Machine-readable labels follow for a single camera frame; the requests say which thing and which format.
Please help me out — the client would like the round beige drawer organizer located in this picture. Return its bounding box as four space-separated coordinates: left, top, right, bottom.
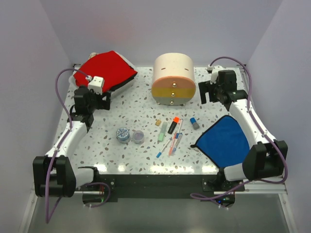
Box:
151 52 196 106

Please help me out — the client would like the white pen red tip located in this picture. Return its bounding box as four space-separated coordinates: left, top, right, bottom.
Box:
176 119 183 138

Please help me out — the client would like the black orange highlighter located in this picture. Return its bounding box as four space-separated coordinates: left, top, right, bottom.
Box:
168 117 179 134

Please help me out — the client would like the white pen blue clip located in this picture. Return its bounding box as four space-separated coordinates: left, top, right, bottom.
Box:
172 133 183 154

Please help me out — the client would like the green highlighter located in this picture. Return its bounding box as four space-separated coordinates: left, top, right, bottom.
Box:
157 122 167 142

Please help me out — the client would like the white blue cap pen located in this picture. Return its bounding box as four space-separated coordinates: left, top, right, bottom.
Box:
156 137 172 158

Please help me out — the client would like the orange pen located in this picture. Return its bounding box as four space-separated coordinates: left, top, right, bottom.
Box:
169 131 178 156

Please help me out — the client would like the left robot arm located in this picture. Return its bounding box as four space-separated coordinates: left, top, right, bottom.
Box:
33 86 111 197

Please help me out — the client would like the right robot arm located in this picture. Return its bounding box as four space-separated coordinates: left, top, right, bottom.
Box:
198 66 288 191

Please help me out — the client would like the white plastic basket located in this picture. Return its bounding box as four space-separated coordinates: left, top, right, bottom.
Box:
69 50 138 96

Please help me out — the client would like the black cloth under red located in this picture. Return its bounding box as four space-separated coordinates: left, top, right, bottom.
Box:
103 63 138 92

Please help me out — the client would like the blue patterned tape roll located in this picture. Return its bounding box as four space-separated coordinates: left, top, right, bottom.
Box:
116 127 130 144

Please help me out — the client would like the blue grey glue stick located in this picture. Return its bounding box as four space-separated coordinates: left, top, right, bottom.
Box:
190 117 200 130

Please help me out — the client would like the purple glitter tape roll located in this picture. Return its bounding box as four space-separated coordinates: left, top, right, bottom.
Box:
132 130 144 144

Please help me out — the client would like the blue microfiber cloth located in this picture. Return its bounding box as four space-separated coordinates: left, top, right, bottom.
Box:
190 116 250 168

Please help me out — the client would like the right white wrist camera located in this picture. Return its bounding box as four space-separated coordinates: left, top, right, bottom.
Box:
207 65 225 83

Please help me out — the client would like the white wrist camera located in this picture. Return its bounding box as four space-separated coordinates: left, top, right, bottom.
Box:
207 65 225 83
87 76 104 95

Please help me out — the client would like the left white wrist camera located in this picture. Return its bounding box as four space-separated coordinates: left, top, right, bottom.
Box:
87 76 104 95

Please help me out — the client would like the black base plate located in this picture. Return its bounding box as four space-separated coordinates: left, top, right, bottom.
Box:
72 173 246 203

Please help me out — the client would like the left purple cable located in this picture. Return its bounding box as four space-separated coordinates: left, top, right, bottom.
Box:
45 68 111 224

